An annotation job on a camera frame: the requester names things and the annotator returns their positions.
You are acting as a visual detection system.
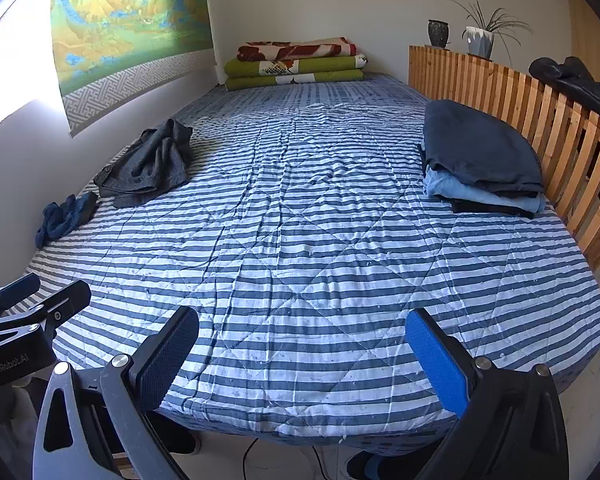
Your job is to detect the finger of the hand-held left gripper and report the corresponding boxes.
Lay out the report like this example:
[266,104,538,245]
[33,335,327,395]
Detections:
[0,273,42,320]
[2,281,92,347]

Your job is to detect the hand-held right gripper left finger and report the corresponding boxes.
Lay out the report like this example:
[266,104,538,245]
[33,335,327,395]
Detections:
[32,305,201,480]

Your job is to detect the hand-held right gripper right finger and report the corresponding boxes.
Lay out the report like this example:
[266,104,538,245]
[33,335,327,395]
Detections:
[405,307,570,480]

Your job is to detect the grey button pants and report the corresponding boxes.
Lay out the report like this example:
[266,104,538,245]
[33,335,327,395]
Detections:
[93,119,194,208]

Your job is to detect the dark blue crumpled cloth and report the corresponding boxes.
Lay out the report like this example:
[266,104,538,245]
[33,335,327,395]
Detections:
[35,193,99,249]

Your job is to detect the black folded garment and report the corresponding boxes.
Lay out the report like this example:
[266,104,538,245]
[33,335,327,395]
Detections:
[417,144,536,219]

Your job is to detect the light blue folded garment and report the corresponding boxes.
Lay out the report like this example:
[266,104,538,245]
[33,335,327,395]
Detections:
[424,166,547,213]

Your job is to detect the blue white striped quilt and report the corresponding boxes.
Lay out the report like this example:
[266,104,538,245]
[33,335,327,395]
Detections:
[22,72,600,443]

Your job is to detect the dark blue folded garment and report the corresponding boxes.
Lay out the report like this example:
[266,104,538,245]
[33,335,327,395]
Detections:
[422,100,546,196]

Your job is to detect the black jacket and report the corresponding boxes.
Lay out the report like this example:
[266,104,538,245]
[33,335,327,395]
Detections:
[528,56,600,128]

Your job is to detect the green folded blanket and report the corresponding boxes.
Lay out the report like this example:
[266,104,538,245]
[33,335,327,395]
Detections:
[224,54,368,92]

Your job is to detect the white potted plant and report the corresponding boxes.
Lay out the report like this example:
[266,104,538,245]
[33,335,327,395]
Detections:
[449,0,533,61]

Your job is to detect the dark ceramic vase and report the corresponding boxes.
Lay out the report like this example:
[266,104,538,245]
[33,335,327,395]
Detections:
[427,20,450,50]

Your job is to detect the red floral folded blanket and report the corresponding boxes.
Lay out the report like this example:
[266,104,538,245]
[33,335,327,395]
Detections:
[237,37,357,61]

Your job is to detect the wooden door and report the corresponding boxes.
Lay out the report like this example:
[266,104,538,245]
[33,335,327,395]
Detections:
[567,0,600,86]

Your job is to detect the black cable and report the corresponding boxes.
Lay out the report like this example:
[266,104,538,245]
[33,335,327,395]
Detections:
[242,437,261,480]

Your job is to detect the wooden slatted bed rail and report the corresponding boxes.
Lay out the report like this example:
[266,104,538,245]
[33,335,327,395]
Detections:
[408,45,600,271]

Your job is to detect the landscape wall poster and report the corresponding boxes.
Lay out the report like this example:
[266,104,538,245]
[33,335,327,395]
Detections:
[50,0,215,136]

